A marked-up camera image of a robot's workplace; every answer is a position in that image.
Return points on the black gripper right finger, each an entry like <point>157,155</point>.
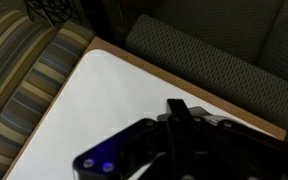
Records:
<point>244,150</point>

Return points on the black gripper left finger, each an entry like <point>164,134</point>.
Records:
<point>97,163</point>

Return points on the white square table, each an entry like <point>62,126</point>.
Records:
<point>184,85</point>

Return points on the dark grey fabric sofa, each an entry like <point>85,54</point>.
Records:
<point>224,56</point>

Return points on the striped sofa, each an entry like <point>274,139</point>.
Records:
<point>20,83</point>

